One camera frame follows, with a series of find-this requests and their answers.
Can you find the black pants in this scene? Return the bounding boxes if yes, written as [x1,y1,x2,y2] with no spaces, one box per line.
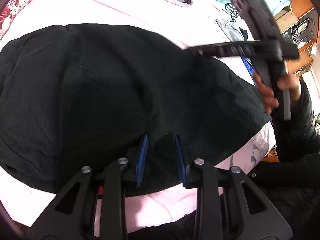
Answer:
[1,24,270,196]

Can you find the black jacket right forearm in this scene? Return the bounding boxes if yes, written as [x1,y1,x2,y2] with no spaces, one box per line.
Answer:
[271,81,319,162]

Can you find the person's right hand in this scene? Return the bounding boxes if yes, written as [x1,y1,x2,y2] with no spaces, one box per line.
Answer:
[253,72,302,114]

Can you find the blue and red garment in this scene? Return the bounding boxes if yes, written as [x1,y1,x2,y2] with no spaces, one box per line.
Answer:
[239,27,256,85]

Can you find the wooden cabinet with dishes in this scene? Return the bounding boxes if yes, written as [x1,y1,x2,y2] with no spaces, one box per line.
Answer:
[274,0,319,76]

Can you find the pink floral bed sheet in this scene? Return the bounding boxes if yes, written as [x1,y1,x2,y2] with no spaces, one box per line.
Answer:
[1,0,276,232]

